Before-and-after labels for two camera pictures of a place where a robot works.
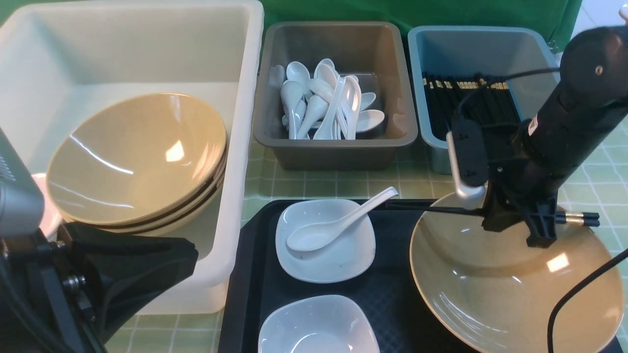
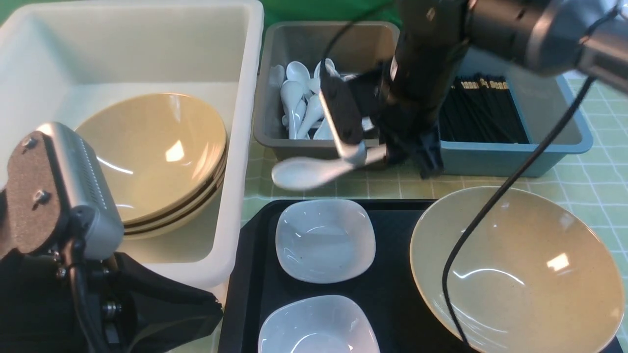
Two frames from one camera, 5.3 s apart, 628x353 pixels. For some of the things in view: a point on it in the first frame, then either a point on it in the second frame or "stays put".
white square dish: (321, 323) stays put
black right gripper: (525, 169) -> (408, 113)
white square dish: (348, 257) stays put
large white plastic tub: (58, 56) stays put
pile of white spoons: (322, 104) stays put
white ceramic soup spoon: (316, 235) -> (306, 173)
